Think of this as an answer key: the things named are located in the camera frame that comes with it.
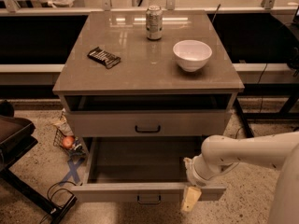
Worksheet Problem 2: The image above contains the red apple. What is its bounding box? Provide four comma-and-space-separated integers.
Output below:
62, 136, 75, 149

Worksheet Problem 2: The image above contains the silver soda can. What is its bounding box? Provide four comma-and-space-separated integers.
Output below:
146, 5, 163, 40

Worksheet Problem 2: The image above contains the blue tape cross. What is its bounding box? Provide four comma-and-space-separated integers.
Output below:
61, 158, 85, 185

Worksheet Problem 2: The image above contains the white bowl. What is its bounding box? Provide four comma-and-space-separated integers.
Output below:
173, 40, 212, 72

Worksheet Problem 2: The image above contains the wire basket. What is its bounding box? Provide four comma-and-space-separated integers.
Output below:
53, 130, 84, 157

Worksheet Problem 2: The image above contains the black chair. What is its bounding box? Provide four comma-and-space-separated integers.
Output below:
0, 100, 37, 170

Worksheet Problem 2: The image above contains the dark snack bar wrapper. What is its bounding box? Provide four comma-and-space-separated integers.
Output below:
87, 47, 121, 69

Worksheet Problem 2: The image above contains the grey drawer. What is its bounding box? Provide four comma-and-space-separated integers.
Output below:
64, 93, 233, 138
70, 135, 227, 205

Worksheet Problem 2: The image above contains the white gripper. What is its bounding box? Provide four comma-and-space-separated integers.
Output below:
181, 156, 213, 212

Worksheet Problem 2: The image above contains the grey drawer cabinet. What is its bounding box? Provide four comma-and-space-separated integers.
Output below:
51, 10, 245, 138

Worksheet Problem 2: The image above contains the black table leg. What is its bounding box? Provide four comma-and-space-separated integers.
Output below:
234, 99, 254, 138

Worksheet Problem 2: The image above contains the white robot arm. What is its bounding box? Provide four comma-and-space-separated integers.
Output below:
182, 132, 299, 224

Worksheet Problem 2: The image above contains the black floor cable left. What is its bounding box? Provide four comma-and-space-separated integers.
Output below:
38, 180, 79, 224

